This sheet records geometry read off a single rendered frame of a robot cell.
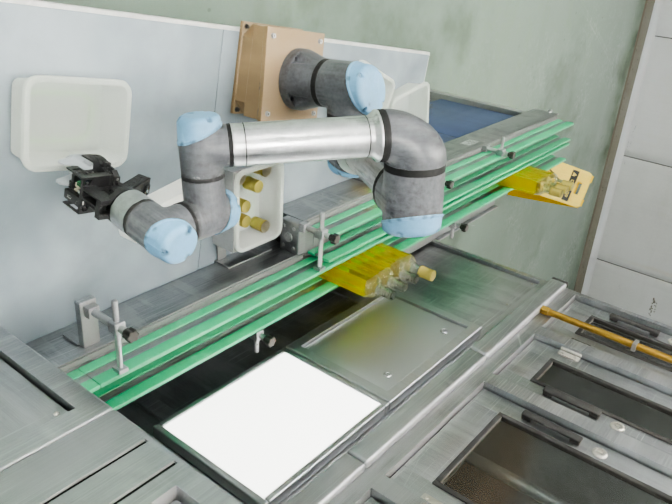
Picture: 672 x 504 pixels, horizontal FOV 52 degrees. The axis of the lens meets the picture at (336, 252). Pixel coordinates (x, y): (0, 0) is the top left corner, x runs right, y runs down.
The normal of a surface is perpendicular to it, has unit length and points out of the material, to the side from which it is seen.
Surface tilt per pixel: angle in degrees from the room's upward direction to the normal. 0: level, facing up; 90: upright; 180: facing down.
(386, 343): 90
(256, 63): 90
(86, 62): 0
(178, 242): 8
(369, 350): 90
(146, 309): 90
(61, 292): 0
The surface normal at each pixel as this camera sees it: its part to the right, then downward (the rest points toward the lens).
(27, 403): 0.05, -0.90
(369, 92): 0.80, 0.12
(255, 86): -0.61, 0.16
